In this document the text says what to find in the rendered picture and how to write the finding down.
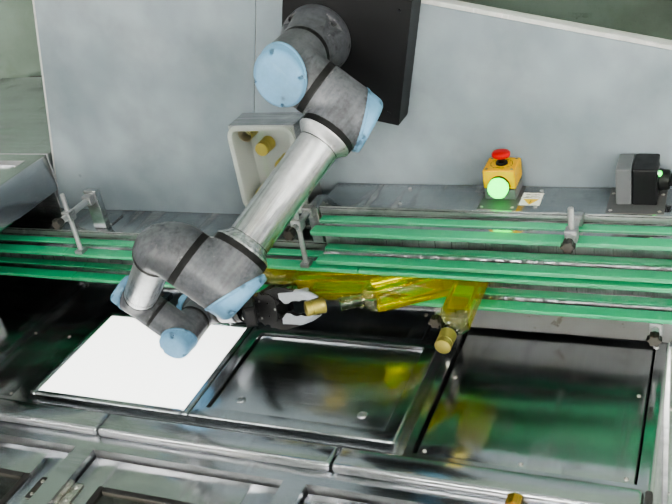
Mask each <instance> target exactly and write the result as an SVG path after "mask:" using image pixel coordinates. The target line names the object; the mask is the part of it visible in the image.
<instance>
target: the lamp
mask: <svg viewBox="0 0 672 504"><path fill-rule="evenodd" d="M509 189H510V184H509V182H508V180H507V179H505V178H504V177H501V176H496V177H493V178H492V179H491V180H490V182H489V184H488V188H487V190H488V193H489V194H490V196H492V197H493V198H496V199H500V198H503V197H505V196H506V194H507V193H508V191H509Z"/></svg>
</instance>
